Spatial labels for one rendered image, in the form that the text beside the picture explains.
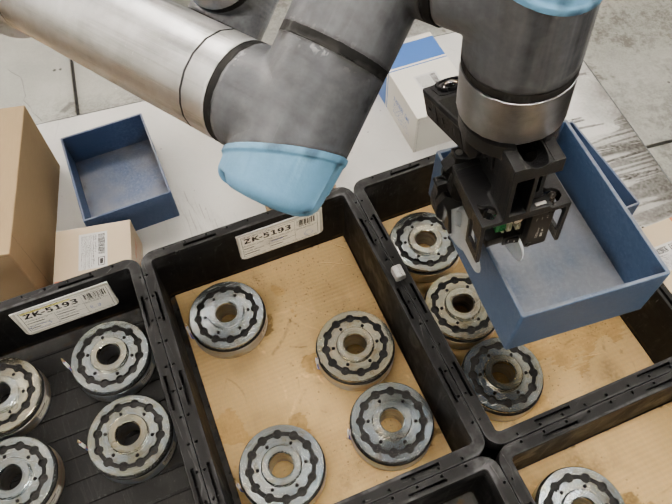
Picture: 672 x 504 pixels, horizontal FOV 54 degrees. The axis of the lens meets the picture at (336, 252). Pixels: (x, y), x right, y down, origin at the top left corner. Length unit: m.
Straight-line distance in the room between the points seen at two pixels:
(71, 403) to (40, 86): 1.82
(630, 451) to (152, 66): 0.71
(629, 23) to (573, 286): 2.17
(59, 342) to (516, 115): 0.73
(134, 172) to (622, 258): 0.88
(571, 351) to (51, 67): 2.18
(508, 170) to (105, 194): 0.93
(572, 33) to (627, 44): 2.33
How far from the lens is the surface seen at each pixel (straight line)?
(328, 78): 0.41
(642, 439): 0.94
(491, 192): 0.51
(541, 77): 0.42
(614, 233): 0.72
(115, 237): 1.13
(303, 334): 0.92
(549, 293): 0.70
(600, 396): 0.83
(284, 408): 0.88
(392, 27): 0.42
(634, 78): 2.61
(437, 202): 0.57
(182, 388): 0.80
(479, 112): 0.45
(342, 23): 0.41
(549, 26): 0.39
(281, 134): 0.41
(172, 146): 1.32
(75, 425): 0.94
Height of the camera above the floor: 1.66
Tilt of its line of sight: 58 degrees down
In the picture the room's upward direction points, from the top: 2 degrees counter-clockwise
